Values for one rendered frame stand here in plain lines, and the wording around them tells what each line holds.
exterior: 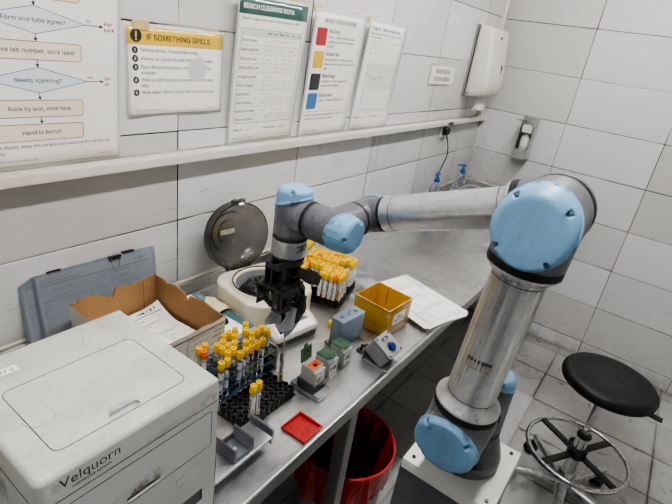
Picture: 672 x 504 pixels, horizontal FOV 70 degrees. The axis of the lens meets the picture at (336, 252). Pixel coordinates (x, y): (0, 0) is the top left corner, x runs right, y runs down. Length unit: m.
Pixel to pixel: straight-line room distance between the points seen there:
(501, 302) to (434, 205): 0.25
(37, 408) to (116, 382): 0.10
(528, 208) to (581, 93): 2.58
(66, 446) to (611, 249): 3.07
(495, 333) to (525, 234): 0.18
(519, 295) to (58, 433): 0.66
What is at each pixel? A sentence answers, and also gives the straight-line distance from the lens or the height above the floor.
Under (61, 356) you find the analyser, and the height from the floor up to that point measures 1.17.
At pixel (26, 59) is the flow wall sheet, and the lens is 1.18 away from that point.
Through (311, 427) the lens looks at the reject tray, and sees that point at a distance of 1.17.
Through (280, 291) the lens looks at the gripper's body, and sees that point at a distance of 1.03.
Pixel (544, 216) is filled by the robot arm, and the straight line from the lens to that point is 0.70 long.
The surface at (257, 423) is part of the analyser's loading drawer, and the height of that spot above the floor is 0.92.
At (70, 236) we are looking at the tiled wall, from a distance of 1.33.
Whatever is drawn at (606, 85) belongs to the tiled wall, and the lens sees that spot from 3.25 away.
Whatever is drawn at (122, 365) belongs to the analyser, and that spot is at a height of 1.17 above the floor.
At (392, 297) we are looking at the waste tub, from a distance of 1.58.
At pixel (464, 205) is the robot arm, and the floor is 1.45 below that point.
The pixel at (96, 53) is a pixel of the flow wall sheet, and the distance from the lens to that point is 1.24.
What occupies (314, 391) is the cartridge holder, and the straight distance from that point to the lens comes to 1.23.
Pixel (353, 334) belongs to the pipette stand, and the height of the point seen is 0.91.
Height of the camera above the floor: 1.69
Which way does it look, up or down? 24 degrees down
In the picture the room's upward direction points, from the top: 9 degrees clockwise
